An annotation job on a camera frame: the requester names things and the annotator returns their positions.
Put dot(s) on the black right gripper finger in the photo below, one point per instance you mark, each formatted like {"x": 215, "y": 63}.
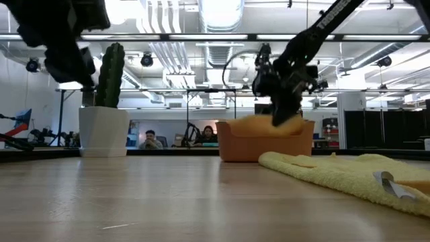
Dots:
{"x": 294, "y": 109}
{"x": 280, "y": 112}

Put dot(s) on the orange microfiber towel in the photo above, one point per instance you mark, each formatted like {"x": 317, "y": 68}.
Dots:
{"x": 255, "y": 127}

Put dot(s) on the orange plastic basket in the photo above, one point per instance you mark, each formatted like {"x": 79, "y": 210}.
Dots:
{"x": 265, "y": 149}

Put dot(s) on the yellow microfiber towel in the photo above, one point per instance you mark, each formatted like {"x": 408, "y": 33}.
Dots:
{"x": 336, "y": 174}

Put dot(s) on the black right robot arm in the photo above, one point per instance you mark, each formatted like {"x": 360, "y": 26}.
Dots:
{"x": 322, "y": 27}

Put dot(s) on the black background robot arm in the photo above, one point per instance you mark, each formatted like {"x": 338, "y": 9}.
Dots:
{"x": 191, "y": 134}
{"x": 50, "y": 136}

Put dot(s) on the black computer monitor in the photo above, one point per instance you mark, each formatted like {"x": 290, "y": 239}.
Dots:
{"x": 262, "y": 109}

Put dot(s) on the black ceiling spotlight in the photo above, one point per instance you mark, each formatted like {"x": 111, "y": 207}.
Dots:
{"x": 384, "y": 61}
{"x": 146, "y": 60}
{"x": 263, "y": 53}
{"x": 32, "y": 65}

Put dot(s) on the black office partition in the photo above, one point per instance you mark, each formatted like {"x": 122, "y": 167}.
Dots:
{"x": 386, "y": 129}

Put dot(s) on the blue-screen monitor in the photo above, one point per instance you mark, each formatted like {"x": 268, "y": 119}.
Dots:
{"x": 23, "y": 117}

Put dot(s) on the white hexagonal planter pot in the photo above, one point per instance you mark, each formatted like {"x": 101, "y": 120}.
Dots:
{"x": 104, "y": 134}

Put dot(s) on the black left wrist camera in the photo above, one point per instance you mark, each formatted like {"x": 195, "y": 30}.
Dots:
{"x": 67, "y": 67}

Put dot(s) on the black aluminium table frame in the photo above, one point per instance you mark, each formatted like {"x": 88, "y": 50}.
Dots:
{"x": 201, "y": 37}

